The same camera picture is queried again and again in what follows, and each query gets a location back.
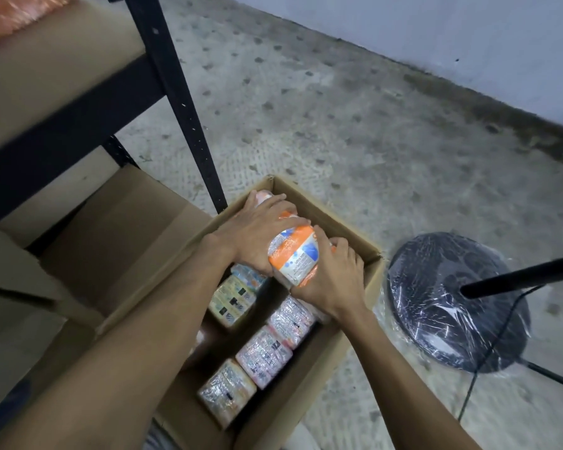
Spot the person's left hand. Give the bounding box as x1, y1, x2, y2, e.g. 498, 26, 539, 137
213, 189, 312, 278

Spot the person's right hand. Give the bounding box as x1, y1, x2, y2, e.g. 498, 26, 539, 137
290, 224, 368, 322

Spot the orange white snack packet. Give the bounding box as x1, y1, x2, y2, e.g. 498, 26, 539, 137
266, 211, 338, 287

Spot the person's left forearm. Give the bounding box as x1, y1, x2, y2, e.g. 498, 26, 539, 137
0, 233, 239, 450

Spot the person's right forearm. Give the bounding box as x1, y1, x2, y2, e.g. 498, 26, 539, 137
335, 307, 481, 450

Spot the open brown cardboard box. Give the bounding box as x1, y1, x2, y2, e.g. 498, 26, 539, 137
95, 174, 386, 450

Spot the pile of clear wrapped packets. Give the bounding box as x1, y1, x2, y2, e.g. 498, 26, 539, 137
196, 190, 331, 430

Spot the black plastic-wrapped round stand base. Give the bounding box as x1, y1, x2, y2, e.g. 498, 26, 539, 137
386, 232, 532, 374

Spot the brown cardboard box with long flaps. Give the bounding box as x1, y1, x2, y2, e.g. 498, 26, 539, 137
0, 163, 214, 399

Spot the black metal shelf rack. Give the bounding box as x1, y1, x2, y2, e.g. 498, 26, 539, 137
0, 0, 229, 236

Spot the black stand pole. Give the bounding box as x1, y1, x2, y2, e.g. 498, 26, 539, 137
460, 249, 563, 300

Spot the thin black metal rod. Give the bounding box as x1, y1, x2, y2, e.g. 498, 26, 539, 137
520, 357, 563, 393

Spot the brown cardboard box with orange packets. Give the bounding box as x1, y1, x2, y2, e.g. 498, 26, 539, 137
0, 0, 147, 157

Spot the thin black cable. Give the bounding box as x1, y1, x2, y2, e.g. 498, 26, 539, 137
456, 285, 545, 423

